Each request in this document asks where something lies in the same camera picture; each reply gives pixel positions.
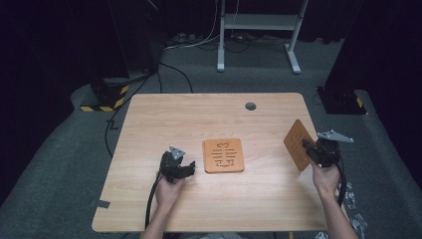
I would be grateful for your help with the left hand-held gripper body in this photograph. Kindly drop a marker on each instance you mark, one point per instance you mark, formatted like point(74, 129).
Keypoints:
point(170, 164)

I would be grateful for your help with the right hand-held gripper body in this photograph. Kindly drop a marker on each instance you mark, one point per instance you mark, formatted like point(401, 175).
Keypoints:
point(326, 152)

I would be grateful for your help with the orange cut-out pattern coaster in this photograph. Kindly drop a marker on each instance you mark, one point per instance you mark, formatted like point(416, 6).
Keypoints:
point(295, 146)
point(224, 166)

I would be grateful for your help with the person's left hand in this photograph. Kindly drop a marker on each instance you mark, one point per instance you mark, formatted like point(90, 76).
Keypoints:
point(167, 194)

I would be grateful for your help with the person's right hand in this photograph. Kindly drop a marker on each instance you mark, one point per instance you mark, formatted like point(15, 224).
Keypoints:
point(326, 181)

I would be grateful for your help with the black stand perforated base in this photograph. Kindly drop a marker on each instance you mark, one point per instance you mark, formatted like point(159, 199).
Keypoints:
point(341, 101)

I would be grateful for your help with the person's grey clothing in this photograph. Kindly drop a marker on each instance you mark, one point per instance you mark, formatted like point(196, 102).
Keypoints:
point(212, 236)

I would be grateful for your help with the grey round table grommet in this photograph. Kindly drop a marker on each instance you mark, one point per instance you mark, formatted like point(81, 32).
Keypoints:
point(250, 106)

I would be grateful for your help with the crumpled clear plastic wrap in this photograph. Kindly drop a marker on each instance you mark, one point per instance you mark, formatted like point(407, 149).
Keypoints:
point(360, 222)

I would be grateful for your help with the grey tape strip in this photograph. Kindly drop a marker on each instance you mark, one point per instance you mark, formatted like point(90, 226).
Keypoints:
point(101, 203)

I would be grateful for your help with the black stand yellow striped base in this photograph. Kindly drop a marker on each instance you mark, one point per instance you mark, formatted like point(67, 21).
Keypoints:
point(106, 99)

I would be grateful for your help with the grey power strip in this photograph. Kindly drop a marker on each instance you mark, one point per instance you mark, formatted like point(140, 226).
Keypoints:
point(182, 38)

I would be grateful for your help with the white metal stand frame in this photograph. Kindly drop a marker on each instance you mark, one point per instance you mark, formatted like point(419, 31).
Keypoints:
point(258, 21)

